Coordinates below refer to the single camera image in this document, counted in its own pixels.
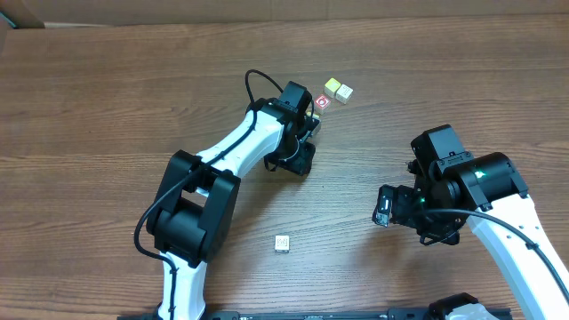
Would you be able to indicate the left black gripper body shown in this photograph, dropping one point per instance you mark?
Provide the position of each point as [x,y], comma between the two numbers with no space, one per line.
[308,126]

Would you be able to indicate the W wooden block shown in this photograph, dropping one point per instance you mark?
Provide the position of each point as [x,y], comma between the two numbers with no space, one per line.
[282,243]

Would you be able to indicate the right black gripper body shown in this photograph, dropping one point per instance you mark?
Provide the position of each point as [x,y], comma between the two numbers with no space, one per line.
[396,204]

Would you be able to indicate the far yellow top block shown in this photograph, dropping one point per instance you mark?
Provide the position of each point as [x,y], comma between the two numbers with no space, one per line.
[331,87]

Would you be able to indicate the red Q wooden block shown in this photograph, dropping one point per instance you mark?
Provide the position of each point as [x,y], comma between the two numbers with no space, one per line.
[322,103]

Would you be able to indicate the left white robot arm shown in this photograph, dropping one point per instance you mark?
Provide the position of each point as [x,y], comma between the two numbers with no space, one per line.
[188,221]

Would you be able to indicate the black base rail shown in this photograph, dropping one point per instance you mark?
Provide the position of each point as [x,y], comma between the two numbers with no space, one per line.
[457,306]

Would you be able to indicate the plain white wooden block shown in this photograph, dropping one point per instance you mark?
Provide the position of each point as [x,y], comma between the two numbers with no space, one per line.
[343,94]

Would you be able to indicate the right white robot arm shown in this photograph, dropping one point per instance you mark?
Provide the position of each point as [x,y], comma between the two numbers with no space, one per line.
[488,195]

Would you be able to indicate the yellow block with drawing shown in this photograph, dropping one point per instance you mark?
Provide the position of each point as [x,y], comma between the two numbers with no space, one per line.
[313,123]

